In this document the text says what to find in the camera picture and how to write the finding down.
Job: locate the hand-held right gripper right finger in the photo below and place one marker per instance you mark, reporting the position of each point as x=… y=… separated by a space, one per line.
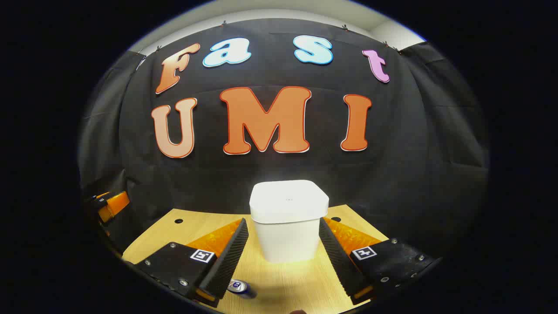
x=338 y=257

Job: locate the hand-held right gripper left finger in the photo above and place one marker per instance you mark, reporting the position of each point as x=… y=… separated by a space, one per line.
x=226 y=257

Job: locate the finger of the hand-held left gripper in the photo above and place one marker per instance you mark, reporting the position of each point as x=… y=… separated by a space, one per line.
x=115 y=203

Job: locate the blue pop can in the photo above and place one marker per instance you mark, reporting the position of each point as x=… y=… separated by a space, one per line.
x=242 y=288

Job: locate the white desktop garbage bin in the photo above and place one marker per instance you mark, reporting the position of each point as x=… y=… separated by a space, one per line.
x=287 y=218

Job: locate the wooden desktop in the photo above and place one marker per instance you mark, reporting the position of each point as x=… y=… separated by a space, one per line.
x=283 y=279

